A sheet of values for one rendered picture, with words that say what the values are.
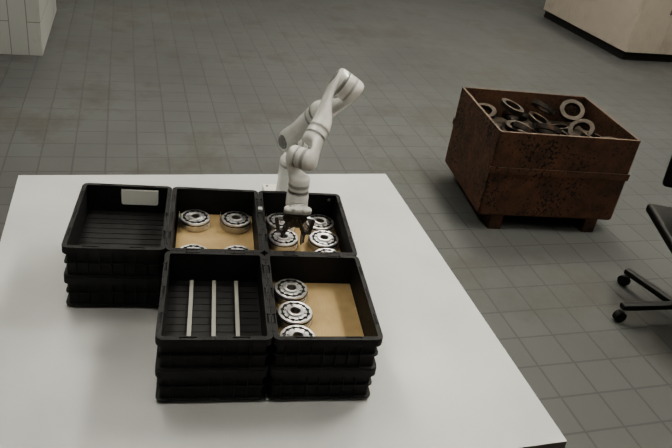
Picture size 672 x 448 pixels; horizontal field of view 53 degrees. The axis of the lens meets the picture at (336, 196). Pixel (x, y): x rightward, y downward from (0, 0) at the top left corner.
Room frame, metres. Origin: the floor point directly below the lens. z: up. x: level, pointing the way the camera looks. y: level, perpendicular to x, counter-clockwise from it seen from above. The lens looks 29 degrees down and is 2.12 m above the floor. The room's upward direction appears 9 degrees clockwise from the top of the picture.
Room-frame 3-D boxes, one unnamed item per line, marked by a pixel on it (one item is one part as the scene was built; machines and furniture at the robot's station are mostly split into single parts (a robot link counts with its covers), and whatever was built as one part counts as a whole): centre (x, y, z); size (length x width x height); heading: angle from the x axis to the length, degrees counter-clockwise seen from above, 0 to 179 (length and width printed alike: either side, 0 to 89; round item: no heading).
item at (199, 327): (1.52, 0.29, 0.87); 0.40 x 0.30 x 0.11; 13
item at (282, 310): (1.57, 0.07, 0.86); 0.10 x 0.10 x 0.01
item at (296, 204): (1.95, 0.12, 1.03); 0.11 x 0.09 x 0.06; 9
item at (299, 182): (1.97, 0.14, 1.12); 0.09 x 0.07 x 0.15; 67
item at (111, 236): (1.85, 0.68, 0.87); 0.40 x 0.30 x 0.11; 13
